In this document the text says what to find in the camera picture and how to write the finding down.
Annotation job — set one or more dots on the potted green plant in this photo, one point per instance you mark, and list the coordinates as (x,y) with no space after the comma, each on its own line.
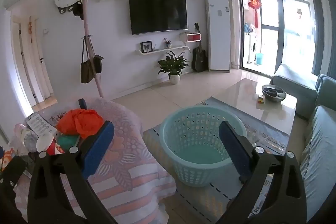
(173,66)

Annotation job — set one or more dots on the pink coat rack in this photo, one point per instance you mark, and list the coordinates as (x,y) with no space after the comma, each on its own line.
(89,37)

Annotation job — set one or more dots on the red white paper cup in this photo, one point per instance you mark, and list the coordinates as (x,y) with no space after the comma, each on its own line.
(48,145)

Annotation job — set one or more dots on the white interior door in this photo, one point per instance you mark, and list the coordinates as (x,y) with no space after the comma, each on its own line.
(36,61)

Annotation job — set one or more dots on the blue bucket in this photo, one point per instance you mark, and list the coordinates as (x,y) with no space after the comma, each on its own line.
(259,58)

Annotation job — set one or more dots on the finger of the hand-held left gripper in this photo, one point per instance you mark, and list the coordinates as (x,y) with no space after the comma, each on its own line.
(11,174)

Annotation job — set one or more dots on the blue detergent bottle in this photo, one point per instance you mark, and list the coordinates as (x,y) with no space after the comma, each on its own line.
(246,27)

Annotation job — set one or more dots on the red white box shelf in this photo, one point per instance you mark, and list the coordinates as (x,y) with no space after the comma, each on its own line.
(193,37)

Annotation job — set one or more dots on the orange printed packet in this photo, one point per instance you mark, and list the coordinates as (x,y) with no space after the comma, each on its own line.
(5,158)

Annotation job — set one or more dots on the white washing machine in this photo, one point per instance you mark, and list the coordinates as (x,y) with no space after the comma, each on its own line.
(253,48)

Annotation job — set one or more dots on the dark blue small object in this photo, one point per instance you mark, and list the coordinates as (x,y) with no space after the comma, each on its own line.
(82,103)

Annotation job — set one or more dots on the glass coffee table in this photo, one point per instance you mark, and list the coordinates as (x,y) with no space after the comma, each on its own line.
(262,111)

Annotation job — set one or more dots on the grey bowl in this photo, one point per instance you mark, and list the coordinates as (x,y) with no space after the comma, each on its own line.
(274,94)

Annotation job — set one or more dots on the white low wall shelf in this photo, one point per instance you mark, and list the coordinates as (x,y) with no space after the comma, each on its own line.
(162,49)

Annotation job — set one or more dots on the grey teal curtain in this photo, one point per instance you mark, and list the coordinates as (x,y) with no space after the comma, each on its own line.
(328,16)

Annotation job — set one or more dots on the green cloth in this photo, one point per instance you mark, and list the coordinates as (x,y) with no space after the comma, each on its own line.
(68,140)

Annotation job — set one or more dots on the teal sofa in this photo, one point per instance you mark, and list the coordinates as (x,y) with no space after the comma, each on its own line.
(320,140)

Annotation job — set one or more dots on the brown handbag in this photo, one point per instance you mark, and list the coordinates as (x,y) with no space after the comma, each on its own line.
(86,69)

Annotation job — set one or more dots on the dark framed sliding door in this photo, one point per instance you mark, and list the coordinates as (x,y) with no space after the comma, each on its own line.
(278,29)

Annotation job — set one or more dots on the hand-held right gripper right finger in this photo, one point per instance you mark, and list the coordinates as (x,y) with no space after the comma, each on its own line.
(233,150)

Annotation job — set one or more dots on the pink patterned tablecloth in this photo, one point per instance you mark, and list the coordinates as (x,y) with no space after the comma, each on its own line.
(126,150)

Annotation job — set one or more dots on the teal plastic laundry basket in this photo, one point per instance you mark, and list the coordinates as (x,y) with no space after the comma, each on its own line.
(202,158)

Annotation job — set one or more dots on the white refrigerator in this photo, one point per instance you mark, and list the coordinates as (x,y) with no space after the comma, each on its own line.
(219,29)

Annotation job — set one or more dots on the dark small bag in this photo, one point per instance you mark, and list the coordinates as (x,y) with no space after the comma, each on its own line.
(98,63)

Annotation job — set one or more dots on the small shelf figurine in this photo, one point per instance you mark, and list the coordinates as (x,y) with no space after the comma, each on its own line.
(167,43)

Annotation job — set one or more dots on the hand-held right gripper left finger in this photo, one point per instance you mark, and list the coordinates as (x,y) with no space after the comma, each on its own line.
(97,150)

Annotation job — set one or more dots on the orange cloth item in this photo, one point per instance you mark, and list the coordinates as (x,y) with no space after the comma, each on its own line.
(80,121)

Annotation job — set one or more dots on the white dotted box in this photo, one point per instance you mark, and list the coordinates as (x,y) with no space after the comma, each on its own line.
(39,124)

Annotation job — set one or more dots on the pink plastic wrapper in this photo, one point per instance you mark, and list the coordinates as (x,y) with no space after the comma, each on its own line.
(23,136)

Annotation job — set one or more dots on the black flat television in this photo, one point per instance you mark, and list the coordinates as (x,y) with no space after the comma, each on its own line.
(157,14)

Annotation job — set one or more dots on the black acoustic guitar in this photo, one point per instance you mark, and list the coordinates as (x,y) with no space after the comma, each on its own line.
(199,57)

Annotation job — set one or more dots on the red knot ornament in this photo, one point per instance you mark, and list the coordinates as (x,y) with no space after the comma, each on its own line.
(253,6)

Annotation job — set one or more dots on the black butterfly picture frame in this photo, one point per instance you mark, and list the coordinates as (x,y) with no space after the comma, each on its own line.
(146,46)

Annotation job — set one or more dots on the small colourful box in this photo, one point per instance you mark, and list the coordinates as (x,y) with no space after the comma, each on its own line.
(260,100)

